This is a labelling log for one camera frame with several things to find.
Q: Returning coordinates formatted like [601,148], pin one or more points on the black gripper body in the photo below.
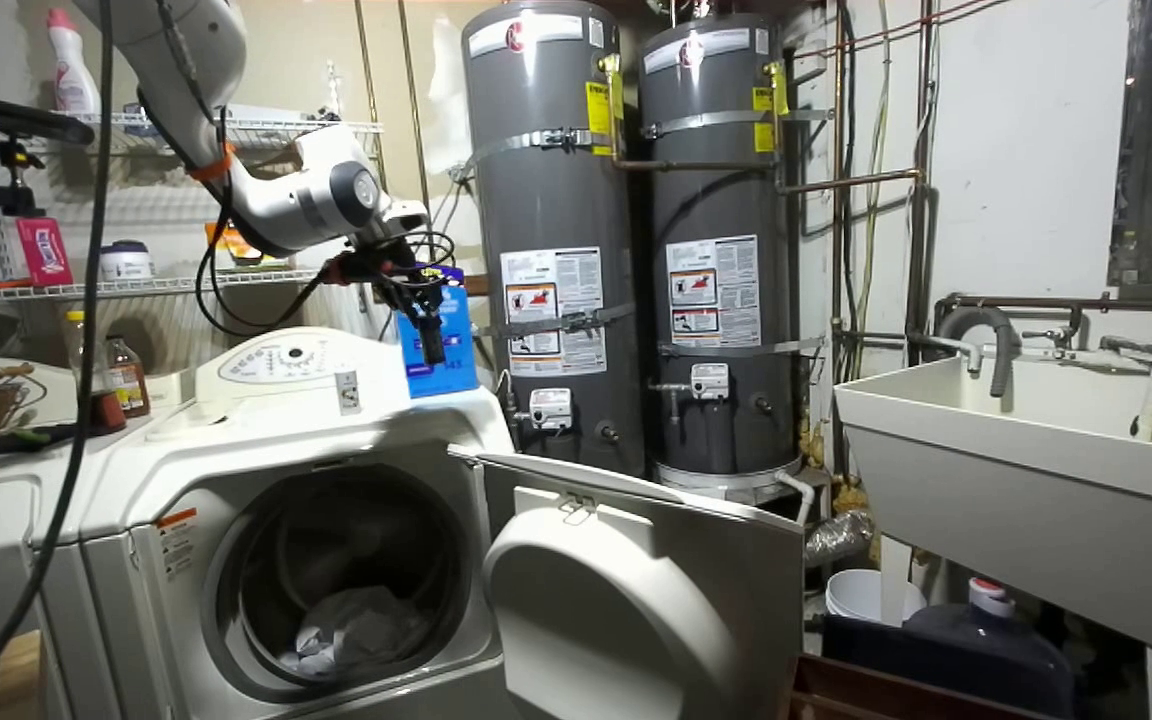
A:
[402,262]

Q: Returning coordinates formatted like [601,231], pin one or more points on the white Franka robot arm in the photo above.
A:
[299,201]

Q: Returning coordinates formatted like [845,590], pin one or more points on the blue detergent box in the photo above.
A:
[460,363]

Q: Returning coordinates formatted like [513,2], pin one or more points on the grey water heater tank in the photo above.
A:
[723,201]
[548,201]

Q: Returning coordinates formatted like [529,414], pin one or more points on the white washing machine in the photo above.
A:
[337,442]

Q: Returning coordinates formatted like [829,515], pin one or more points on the white jar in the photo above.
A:
[125,262]

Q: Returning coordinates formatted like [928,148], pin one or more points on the brown bottle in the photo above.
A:
[120,383]

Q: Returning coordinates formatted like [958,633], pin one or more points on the grey white cloth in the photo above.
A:
[359,633]

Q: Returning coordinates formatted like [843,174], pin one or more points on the pink tag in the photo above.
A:
[46,248]

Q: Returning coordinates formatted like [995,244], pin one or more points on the white washing machine door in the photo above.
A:
[682,602]

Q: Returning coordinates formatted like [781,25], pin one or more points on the white bottle red cap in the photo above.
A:
[69,67]

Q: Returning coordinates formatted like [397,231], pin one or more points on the flat black item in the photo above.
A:
[23,442]

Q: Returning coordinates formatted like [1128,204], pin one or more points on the white plastic bucket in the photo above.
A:
[869,592]

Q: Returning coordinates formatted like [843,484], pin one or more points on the white utility sink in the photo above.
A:
[1001,492]

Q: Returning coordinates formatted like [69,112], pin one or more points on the blue water jug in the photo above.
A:
[991,652]

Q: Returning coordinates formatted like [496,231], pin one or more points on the metal wall pipes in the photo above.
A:
[920,201]

